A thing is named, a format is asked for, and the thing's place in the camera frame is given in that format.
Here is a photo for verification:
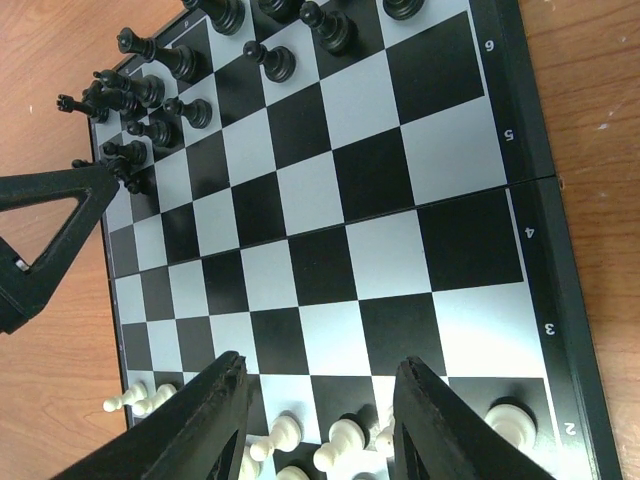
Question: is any black chess piece on board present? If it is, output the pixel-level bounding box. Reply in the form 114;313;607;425
71;157;144;194
243;40;296;83
258;0;301;24
126;120;179;148
194;0;245;36
299;1;356;56
117;27;201;83
382;0;425;21
82;81;141;118
163;97;213;129
102;140;147;166

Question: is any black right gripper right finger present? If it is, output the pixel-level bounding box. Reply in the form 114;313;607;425
393;356;552;479

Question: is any black white chessboard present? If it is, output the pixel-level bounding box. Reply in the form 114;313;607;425
102;1;622;479

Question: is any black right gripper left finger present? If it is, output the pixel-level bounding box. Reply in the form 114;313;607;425
55;351;249;479

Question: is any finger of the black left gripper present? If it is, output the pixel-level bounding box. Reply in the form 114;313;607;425
1;164;119;334

